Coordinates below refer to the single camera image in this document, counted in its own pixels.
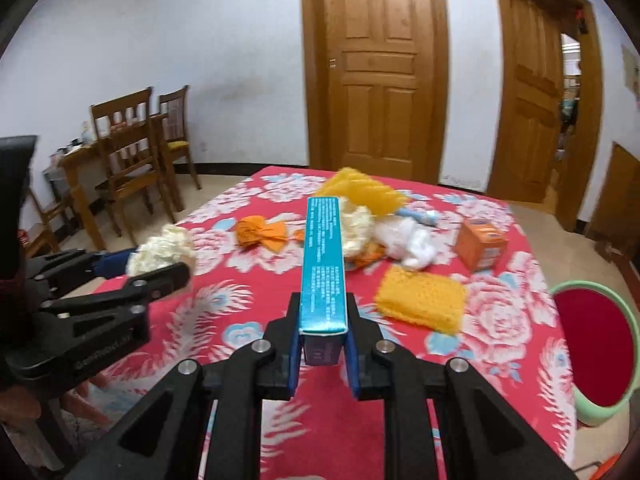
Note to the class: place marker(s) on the light blue tube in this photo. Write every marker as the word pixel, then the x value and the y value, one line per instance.
pixel 426 217

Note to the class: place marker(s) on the orange cardboard box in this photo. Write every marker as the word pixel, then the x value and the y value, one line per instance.
pixel 479 244

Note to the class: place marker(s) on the cream paper ball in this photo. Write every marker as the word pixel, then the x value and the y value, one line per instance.
pixel 173 245

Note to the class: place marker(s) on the orange snack packet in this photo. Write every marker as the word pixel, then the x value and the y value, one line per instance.
pixel 373 252

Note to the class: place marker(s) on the closed wooden door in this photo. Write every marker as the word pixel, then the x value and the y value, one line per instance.
pixel 376 78

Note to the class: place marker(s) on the orange plastic stool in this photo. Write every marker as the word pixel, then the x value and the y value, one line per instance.
pixel 601 469

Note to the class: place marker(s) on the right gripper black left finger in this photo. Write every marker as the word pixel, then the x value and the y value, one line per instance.
pixel 203 421

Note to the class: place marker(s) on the large yellow foam net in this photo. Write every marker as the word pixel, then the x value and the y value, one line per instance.
pixel 362 190

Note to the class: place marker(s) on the open wooden door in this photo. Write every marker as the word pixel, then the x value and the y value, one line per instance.
pixel 532 90

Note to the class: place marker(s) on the yellow foam net sleeve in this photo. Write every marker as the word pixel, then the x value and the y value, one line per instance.
pixel 420 298

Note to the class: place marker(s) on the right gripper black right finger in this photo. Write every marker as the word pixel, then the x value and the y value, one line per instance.
pixel 442 420

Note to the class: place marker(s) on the orange crumpled wrapper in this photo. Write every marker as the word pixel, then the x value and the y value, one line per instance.
pixel 256 231

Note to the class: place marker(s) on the wooden chair yellow cushion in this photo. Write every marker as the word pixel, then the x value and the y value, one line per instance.
pixel 175 128

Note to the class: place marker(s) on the red floral tablecloth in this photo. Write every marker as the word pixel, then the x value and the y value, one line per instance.
pixel 511 331

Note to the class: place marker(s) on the red green-rimmed trash basin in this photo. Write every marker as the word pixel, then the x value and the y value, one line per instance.
pixel 602 339

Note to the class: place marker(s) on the wooden dining chair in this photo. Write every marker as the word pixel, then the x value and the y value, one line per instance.
pixel 130 154

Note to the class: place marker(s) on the teal medicine box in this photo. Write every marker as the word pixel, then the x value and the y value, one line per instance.
pixel 323 316

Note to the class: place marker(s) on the white crumpled plastic bag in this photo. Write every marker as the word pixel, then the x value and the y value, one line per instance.
pixel 406 241

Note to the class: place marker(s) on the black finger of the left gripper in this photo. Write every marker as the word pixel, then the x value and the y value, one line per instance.
pixel 142 289
pixel 63 272

